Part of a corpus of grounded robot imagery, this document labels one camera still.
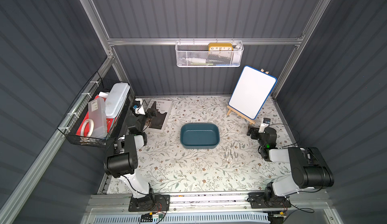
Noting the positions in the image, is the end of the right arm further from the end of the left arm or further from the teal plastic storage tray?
the end of the left arm

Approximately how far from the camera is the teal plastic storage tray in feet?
3.07

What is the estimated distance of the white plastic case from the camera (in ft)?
2.32
